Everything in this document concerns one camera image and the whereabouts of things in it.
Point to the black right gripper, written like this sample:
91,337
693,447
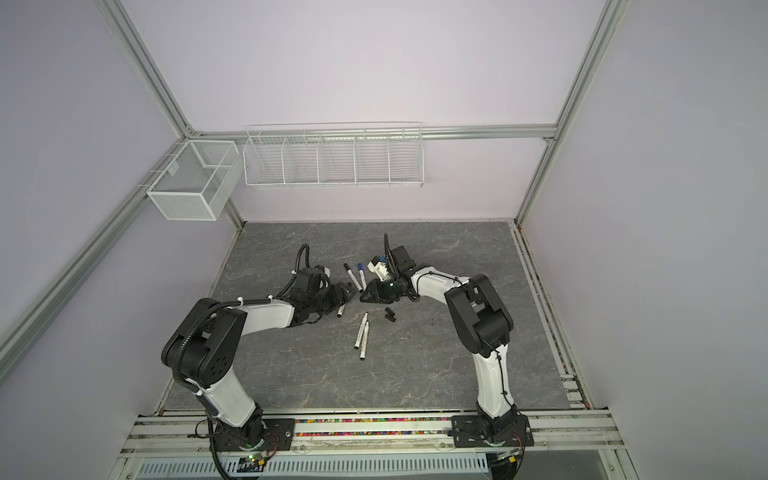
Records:
377,294

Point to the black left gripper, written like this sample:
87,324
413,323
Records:
340,296

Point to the blue whiteboard marker pen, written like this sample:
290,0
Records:
361,275

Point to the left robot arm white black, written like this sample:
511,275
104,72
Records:
201,351

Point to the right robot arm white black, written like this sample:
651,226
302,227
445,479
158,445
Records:
483,325

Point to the small white mesh basket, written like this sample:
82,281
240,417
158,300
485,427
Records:
198,180

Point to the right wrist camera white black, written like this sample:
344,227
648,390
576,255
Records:
378,266

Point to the long white wire basket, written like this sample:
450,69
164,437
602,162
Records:
334,154

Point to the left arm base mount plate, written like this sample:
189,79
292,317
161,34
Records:
260,435

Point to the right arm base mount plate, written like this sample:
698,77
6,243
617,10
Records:
475,431

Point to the white slotted cable duct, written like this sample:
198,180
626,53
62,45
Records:
323,466

